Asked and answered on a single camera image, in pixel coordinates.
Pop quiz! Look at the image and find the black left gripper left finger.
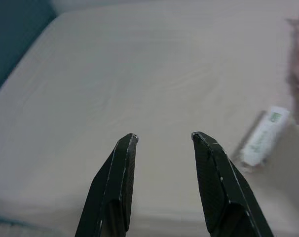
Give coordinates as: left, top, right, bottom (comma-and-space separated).
75, 133, 140, 237

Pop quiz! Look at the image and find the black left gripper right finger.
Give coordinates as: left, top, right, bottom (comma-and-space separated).
191, 131, 275, 237

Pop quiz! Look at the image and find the slim white remote control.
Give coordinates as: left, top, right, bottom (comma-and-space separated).
234, 105, 291, 167

